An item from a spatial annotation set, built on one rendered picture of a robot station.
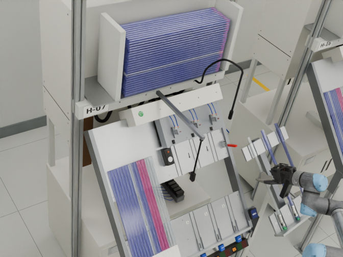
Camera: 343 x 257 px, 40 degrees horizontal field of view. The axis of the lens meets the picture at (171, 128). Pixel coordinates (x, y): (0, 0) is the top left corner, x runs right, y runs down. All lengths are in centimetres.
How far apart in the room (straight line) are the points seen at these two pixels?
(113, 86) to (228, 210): 89
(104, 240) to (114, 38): 106
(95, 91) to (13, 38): 153
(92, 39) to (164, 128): 51
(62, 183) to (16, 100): 123
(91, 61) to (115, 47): 24
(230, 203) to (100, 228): 67
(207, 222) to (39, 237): 129
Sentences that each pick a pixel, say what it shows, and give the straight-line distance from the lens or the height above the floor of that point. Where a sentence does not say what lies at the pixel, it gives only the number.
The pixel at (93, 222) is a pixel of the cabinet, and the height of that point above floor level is 62.
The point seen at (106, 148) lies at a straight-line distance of 208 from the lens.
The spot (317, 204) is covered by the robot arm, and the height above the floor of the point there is 106.
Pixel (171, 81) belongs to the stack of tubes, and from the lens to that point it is 210.
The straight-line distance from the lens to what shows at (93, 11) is 195.
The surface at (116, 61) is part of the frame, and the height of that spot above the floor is 157.
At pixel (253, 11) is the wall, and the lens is 470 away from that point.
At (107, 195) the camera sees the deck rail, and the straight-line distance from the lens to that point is 207.
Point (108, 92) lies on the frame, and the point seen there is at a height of 140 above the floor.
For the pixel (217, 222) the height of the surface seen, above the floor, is 79.
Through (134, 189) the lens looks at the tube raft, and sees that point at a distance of 212.
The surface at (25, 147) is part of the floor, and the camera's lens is 382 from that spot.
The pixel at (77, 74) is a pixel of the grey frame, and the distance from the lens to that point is 189.
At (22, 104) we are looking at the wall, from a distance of 380.
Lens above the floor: 258
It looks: 39 degrees down
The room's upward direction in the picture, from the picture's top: 10 degrees clockwise
